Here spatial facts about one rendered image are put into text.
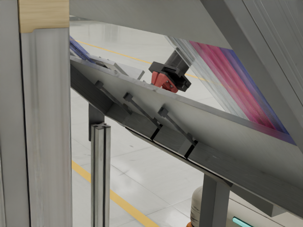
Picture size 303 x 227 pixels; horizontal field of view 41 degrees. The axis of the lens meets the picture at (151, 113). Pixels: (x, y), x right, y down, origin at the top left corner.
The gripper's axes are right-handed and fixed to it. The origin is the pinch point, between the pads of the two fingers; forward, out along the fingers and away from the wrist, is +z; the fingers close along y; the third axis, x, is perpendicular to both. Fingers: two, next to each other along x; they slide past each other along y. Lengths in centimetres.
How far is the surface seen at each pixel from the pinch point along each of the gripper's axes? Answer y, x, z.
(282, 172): 44.0, -7.7, 4.6
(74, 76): -7.9, -16.6, 6.7
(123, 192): -72, 81, 24
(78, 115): -186, 107, 0
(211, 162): 28.0, -2.8, 7.3
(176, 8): 48, -44, 5
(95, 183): -11.2, 10.4, 24.5
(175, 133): 16.1, -2.9, 5.4
